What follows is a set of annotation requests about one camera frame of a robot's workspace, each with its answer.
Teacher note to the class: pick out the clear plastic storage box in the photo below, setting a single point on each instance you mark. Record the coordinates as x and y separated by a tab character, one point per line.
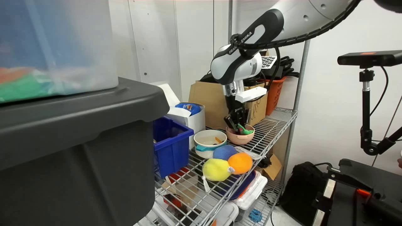
56	48

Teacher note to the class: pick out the orange bucket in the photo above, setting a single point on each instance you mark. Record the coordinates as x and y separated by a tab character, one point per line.
273	96

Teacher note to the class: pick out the blue plastic bin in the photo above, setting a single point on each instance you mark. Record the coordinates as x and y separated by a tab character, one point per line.
171	146

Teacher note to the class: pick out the white cardboard box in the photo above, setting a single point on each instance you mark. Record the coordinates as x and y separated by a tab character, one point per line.
196	123

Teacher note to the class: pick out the brown cardboard box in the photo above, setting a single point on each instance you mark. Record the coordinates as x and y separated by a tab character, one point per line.
211	97

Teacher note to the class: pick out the peach bowl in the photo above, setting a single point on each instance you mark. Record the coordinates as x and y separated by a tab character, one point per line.
240	139

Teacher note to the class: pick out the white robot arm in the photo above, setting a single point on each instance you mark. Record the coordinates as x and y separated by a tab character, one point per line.
285	23

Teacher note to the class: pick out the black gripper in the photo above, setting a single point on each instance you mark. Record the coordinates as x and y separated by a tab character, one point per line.
236	116

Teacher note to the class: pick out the black bag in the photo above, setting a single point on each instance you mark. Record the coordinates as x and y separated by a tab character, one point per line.
303	195

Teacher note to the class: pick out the wire shelf rack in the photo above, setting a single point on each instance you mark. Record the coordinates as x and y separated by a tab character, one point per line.
192	200

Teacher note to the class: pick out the white plastic container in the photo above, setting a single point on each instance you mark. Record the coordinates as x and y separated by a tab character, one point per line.
252	192

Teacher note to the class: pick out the white bowl with teal rim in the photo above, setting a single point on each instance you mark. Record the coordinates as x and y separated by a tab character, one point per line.
208	141

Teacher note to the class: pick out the dark grey storage tote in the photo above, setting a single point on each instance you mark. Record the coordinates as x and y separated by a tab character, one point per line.
83	160

